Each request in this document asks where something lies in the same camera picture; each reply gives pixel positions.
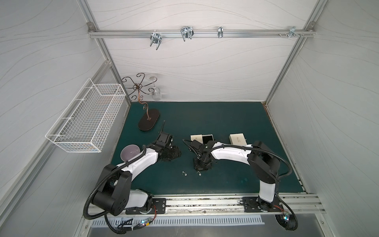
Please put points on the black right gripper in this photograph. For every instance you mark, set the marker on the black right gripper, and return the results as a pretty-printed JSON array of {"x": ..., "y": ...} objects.
[{"x": 202, "y": 163}]

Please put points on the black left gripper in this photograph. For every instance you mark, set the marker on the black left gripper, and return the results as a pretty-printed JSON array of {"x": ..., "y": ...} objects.
[{"x": 170, "y": 151}]

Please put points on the small cream box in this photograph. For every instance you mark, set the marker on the small cream box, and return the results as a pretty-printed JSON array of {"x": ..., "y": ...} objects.
[{"x": 202, "y": 138}]

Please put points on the cream drawer jewelry box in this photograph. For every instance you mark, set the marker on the cream drawer jewelry box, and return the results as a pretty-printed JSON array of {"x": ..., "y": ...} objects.
[{"x": 238, "y": 139}]

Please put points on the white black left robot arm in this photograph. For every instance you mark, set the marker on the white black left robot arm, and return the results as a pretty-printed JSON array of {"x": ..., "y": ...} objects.
[{"x": 112, "y": 193}]

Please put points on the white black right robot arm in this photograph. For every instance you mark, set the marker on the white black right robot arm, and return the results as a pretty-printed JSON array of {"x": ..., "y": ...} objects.
[{"x": 269, "y": 168}]

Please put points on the black metal jewelry stand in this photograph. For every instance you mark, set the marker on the black metal jewelry stand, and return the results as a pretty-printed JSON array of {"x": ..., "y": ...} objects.
[{"x": 139, "y": 89}]

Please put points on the green table mat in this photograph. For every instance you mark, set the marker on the green table mat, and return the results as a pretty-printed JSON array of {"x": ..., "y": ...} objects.
[{"x": 183, "y": 119}]

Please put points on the purple plate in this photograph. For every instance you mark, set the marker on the purple plate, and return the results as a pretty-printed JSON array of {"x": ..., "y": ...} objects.
[{"x": 129, "y": 152}]

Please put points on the clear glass cup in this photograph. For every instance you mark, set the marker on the clear glass cup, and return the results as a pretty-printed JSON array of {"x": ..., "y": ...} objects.
[{"x": 156, "y": 94}]

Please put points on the metal clamp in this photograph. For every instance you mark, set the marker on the metal clamp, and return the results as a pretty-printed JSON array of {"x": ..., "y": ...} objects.
[
  {"x": 156, "y": 39},
  {"x": 292, "y": 33},
  {"x": 187, "y": 32},
  {"x": 220, "y": 32}
]

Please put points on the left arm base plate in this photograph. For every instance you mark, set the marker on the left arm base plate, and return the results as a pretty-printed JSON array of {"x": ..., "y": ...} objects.
[{"x": 157, "y": 206}]

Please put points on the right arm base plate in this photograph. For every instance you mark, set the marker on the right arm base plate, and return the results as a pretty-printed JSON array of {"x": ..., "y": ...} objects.
[{"x": 251, "y": 204}]

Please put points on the white wire basket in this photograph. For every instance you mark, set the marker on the white wire basket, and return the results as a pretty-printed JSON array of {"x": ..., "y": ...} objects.
[{"x": 85, "y": 124}]

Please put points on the white vented cable duct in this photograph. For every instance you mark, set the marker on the white vented cable duct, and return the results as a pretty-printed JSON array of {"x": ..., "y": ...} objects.
[{"x": 173, "y": 221}]

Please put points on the aluminium front rail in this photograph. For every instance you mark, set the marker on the aluminium front rail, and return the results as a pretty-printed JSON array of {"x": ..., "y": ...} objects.
[{"x": 228, "y": 204}]

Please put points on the aluminium crossbar rail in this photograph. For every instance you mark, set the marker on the aluminium crossbar rail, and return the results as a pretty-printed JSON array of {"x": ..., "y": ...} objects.
[{"x": 206, "y": 34}]

